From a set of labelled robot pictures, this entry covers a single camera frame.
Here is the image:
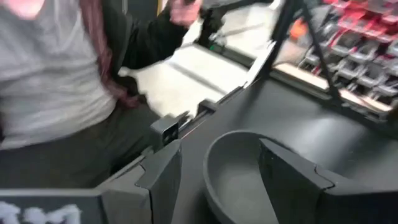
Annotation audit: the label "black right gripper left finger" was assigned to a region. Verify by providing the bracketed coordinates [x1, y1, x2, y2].
[99, 139, 183, 224]

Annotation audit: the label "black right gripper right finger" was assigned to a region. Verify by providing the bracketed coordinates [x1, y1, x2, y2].
[259, 138, 386, 224]

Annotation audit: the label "black bowl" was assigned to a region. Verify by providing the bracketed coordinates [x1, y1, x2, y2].
[203, 129, 280, 224]

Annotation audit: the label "small black edge block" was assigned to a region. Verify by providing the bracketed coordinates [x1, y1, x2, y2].
[197, 98, 219, 115]

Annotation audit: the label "person's hand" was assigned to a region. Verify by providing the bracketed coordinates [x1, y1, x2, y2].
[116, 88, 141, 110]
[169, 0, 203, 28]

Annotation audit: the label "wooden table board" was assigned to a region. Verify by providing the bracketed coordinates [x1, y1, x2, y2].
[273, 63, 393, 113]

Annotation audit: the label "orange object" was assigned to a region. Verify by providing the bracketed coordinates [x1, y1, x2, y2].
[289, 18, 309, 40]

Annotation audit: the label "person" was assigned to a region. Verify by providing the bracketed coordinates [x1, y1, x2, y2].
[0, 0, 203, 190]

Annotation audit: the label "red and grey parts bins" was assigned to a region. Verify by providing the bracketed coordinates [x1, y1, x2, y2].
[298, 0, 398, 100]

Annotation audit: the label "grey edge bracket block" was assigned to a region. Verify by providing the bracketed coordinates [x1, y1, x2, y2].
[150, 113, 191, 147]

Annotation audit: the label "silver aluminium rail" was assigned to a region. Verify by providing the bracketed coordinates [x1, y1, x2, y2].
[244, 40, 278, 88]

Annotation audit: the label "black vertical frame post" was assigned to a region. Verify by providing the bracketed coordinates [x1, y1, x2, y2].
[269, 0, 312, 78]

